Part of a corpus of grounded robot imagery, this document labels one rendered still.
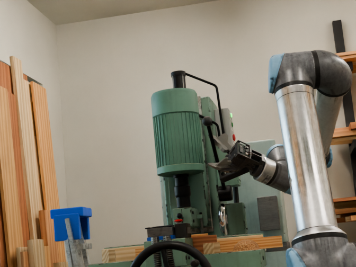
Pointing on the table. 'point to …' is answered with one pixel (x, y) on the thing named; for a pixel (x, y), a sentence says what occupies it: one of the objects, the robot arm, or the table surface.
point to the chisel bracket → (191, 213)
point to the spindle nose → (182, 190)
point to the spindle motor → (177, 132)
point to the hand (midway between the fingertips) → (206, 150)
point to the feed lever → (224, 195)
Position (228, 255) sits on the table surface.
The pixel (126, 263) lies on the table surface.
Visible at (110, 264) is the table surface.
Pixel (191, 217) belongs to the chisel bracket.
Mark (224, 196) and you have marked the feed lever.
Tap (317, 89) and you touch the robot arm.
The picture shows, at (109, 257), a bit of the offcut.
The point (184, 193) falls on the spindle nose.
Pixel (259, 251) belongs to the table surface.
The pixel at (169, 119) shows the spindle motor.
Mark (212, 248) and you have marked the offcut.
